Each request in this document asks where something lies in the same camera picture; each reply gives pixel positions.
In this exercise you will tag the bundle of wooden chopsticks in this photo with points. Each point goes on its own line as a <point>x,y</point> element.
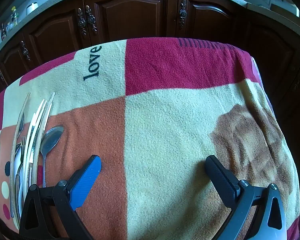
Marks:
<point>40,122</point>

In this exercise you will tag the white jar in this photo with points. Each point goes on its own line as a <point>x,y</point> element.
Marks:
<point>32,9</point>

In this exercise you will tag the dark bottle with yellow cap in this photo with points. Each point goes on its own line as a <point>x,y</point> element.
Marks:
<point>13,17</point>

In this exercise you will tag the steel fork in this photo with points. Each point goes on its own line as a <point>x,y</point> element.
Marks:
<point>22,150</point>

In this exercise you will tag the dark wooden base cabinet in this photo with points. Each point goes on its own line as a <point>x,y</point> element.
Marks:
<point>135,15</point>

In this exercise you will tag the steel spoon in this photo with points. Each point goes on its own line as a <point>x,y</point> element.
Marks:
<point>51,137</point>
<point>21,126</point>

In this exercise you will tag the long single chopstick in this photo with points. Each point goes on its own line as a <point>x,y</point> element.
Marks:
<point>26,102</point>

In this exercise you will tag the red sauce bottle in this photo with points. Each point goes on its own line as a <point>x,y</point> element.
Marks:
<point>3,31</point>

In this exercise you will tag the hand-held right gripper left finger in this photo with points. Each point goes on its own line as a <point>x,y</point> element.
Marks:
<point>86,180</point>

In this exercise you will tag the patchwork fleece blanket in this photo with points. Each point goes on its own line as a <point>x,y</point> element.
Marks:
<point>165,117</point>

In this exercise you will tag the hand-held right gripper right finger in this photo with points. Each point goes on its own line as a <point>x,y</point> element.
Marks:
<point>221,180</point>

